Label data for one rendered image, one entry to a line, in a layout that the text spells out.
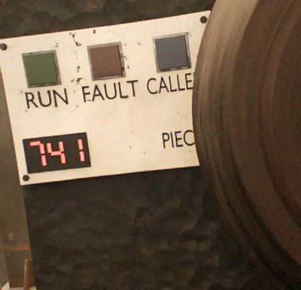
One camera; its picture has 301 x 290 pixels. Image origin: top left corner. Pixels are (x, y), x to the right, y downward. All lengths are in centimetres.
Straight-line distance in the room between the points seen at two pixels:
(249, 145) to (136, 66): 21
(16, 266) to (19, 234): 19
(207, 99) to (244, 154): 6
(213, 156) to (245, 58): 10
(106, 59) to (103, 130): 9
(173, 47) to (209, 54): 14
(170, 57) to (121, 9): 9
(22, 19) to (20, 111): 11
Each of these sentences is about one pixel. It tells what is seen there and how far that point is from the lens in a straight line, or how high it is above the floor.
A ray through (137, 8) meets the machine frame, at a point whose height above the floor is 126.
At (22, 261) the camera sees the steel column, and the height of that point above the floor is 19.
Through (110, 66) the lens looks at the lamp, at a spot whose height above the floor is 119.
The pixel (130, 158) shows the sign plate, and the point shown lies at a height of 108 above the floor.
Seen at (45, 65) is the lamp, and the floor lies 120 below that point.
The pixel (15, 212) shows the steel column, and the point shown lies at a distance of 342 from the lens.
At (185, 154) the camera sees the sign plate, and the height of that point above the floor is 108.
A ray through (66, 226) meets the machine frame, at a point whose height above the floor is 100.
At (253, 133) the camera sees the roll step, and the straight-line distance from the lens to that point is 52.
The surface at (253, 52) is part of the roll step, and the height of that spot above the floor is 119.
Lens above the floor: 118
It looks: 7 degrees down
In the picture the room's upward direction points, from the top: 7 degrees counter-clockwise
